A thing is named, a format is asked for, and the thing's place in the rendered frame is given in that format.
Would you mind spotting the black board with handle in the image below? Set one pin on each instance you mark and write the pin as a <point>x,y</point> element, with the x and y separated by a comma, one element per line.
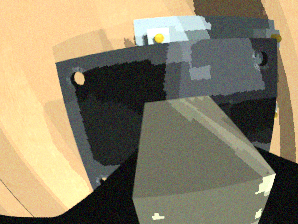
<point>195,108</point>

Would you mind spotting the grey base with four posts and gold pins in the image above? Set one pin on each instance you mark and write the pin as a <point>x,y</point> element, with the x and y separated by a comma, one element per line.
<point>178,28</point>

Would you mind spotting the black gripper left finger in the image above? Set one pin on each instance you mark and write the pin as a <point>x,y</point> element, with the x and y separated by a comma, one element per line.
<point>111,203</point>

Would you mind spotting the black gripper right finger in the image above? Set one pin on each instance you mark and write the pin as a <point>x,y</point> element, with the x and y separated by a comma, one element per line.
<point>282,205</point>

